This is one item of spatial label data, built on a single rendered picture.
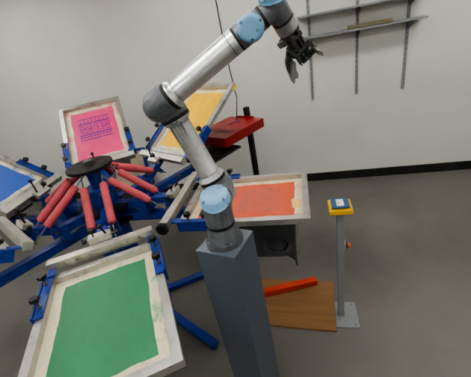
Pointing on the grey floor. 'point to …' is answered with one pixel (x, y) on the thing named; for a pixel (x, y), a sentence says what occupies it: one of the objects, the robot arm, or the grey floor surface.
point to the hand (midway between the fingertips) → (307, 69)
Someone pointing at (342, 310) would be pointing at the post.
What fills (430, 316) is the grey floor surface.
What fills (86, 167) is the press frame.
